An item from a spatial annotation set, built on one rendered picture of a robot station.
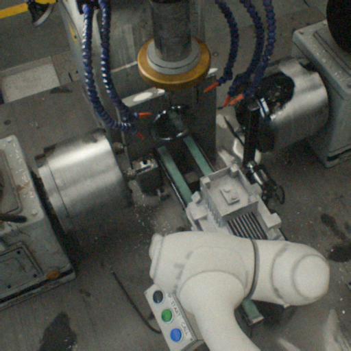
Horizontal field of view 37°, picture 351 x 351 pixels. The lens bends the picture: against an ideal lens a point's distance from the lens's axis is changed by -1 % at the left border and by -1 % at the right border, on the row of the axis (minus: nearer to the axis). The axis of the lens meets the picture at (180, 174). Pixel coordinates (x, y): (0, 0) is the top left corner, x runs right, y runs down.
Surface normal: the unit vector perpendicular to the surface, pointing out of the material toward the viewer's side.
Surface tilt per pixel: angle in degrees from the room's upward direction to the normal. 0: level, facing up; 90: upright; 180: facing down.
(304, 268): 22
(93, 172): 28
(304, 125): 77
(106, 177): 43
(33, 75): 0
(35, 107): 0
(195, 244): 15
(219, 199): 0
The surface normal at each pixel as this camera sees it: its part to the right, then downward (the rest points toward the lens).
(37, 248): 0.42, 0.74
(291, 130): 0.40, 0.60
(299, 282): 0.08, -0.03
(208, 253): 0.11, -0.71
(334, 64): -0.04, -0.56
